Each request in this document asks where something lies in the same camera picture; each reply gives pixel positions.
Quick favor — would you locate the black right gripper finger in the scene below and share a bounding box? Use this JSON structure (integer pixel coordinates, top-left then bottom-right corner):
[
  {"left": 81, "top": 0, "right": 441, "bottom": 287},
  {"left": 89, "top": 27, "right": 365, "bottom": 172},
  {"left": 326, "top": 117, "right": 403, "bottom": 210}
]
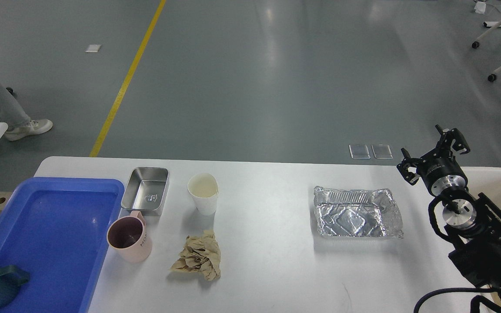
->
[
  {"left": 396, "top": 148, "right": 423, "bottom": 186},
  {"left": 435, "top": 124, "right": 471, "bottom": 156}
]

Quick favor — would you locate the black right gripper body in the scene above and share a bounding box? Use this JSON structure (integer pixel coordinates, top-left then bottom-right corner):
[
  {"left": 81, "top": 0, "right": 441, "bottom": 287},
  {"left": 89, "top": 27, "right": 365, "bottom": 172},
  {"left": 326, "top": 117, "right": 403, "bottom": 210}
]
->
[{"left": 415, "top": 149, "right": 468, "bottom": 196}]

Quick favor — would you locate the aluminium foil tray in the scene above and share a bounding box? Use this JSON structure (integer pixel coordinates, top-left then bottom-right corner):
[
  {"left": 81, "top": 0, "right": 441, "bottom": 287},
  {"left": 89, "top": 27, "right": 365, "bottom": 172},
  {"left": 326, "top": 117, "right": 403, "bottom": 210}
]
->
[{"left": 313, "top": 186, "right": 404, "bottom": 240}]

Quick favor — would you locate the stainless steel rectangular container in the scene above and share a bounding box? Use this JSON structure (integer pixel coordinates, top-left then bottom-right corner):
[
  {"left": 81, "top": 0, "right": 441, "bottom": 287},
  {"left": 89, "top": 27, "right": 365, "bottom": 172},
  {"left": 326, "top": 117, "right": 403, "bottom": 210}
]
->
[{"left": 120, "top": 167, "right": 169, "bottom": 216}]

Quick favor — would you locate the pink HOME mug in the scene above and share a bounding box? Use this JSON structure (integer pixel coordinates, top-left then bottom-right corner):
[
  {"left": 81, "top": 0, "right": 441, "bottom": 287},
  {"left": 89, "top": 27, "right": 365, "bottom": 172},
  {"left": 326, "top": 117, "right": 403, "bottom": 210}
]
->
[{"left": 106, "top": 211, "right": 152, "bottom": 263}]

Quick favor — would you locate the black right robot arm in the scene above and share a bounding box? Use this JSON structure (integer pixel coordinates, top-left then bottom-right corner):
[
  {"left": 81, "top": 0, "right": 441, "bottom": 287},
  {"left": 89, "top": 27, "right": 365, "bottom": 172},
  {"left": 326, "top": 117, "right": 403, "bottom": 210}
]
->
[{"left": 397, "top": 125, "right": 501, "bottom": 313}]

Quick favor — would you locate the right clear floor plate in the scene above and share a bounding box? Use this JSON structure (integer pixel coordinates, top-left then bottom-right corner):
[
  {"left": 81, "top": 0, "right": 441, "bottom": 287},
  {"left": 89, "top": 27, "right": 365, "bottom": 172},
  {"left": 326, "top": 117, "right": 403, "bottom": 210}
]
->
[{"left": 371, "top": 144, "right": 393, "bottom": 159}]

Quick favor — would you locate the clear floor plate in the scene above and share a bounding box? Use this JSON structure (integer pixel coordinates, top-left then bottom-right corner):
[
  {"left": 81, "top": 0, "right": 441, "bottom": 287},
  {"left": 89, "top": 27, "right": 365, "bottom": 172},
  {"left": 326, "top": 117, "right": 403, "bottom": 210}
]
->
[
  {"left": 371, "top": 144, "right": 393, "bottom": 159},
  {"left": 348, "top": 144, "right": 371, "bottom": 159}
]

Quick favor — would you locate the left clear floor plate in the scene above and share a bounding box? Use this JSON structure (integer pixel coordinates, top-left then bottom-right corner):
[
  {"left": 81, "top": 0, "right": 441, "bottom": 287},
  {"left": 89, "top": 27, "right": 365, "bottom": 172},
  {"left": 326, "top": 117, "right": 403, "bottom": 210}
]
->
[{"left": 348, "top": 144, "right": 371, "bottom": 159}]

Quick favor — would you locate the white paper cup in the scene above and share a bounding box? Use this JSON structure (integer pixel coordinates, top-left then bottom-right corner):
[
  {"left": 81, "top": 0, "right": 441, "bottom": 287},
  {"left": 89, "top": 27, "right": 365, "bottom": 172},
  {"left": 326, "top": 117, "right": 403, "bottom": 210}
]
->
[{"left": 187, "top": 173, "right": 219, "bottom": 216}]

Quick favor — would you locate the crumpled brown paper napkin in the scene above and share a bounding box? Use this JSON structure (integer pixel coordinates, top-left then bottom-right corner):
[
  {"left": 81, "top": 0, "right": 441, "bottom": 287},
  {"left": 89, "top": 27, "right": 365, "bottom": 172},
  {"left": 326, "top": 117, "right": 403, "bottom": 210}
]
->
[{"left": 170, "top": 230, "right": 221, "bottom": 281}]

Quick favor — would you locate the blue plastic tray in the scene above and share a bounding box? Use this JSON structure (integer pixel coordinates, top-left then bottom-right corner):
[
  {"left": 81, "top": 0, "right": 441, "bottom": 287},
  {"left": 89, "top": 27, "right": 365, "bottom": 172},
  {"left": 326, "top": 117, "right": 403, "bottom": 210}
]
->
[{"left": 0, "top": 177, "right": 124, "bottom": 313}]

